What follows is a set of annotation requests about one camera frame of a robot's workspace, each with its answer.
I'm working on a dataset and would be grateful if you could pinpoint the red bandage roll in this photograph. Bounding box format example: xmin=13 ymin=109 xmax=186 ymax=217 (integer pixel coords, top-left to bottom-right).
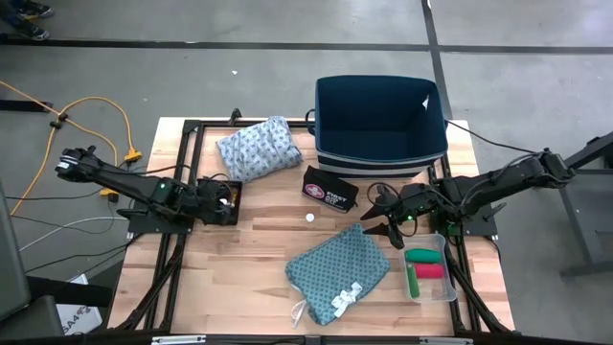
xmin=414 ymin=263 xmax=446 ymax=280

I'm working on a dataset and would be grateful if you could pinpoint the black first aid kit pouch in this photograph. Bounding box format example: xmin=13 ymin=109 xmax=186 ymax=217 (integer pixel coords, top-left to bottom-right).
xmin=301 ymin=165 xmax=360 ymax=215

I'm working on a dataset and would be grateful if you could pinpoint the black aluminium table frame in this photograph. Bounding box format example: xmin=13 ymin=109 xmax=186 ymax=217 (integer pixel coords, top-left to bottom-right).
xmin=107 ymin=107 xmax=516 ymax=336

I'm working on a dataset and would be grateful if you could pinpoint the black floor bar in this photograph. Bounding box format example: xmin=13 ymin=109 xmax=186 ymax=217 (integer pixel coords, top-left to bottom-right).
xmin=0 ymin=99 xmax=54 ymax=114

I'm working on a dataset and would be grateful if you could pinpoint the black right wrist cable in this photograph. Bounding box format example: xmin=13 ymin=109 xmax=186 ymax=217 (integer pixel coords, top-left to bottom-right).
xmin=367 ymin=181 xmax=408 ymax=240

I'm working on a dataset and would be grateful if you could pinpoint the teal patterned folded gown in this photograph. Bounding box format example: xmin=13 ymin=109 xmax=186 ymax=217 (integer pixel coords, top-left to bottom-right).
xmin=284 ymin=221 xmax=393 ymax=330

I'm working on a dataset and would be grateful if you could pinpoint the clear plastic container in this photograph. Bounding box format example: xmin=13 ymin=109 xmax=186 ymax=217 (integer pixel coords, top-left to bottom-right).
xmin=398 ymin=233 xmax=459 ymax=304

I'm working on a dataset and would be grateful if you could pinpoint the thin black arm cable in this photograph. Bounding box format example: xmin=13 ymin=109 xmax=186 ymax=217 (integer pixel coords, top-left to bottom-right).
xmin=444 ymin=119 xmax=537 ymax=154

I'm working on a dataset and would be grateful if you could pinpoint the black first aid case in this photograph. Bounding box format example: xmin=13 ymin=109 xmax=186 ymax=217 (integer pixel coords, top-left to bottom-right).
xmin=305 ymin=74 xmax=450 ymax=180

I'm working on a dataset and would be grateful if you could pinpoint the dark green bandage roll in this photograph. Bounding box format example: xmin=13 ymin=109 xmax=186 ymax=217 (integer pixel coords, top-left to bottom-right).
xmin=405 ymin=247 xmax=443 ymax=265

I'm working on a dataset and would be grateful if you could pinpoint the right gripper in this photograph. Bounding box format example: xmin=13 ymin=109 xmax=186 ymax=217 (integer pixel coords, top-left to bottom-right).
xmin=359 ymin=184 xmax=440 ymax=250

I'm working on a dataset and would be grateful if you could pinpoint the silver frame bracket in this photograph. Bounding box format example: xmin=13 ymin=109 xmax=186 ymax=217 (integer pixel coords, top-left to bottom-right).
xmin=150 ymin=334 xmax=207 ymax=345
xmin=420 ymin=336 xmax=474 ymax=345

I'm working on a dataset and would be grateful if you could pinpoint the grey metal stand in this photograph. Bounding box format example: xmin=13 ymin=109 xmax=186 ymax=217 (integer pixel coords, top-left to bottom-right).
xmin=526 ymin=131 xmax=613 ymax=279

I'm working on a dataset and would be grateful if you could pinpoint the grey office chair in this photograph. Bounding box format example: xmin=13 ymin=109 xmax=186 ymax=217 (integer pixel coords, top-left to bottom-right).
xmin=0 ymin=181 xmax=114 ymax=345

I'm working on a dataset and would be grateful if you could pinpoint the white floor cable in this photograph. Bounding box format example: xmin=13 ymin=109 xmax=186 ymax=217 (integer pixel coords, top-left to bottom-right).
xmin=18 ymin=216 xmax=130 ymax=253

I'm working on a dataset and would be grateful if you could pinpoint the pale grey patterned gown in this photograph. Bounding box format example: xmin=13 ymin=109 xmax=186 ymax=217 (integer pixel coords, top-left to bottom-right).
xmin=215 ymin=115 xmax=305 ymax=185

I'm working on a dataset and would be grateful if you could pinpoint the white printed box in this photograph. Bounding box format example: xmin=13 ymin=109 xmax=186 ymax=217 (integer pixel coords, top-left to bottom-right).
xmin=56 ymin=273 xmax=104 ymax=336

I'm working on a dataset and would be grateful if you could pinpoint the yellow extension cord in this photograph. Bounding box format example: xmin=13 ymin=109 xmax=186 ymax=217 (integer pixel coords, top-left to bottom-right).
xmin=0 ymin=79 xmax=144 ymax=217

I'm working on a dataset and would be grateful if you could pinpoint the person's shoe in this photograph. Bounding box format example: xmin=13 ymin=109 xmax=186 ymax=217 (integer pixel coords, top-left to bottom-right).
xmin=16 ymin=21 xmax=51 ymax=42
xmin=9 ymin=0 xmax=55 ymax=19

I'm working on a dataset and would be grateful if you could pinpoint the black plastic slotted basket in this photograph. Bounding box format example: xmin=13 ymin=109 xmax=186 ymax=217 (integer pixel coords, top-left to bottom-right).
xmin=196 ymin=177 xmax=243 ymax=227

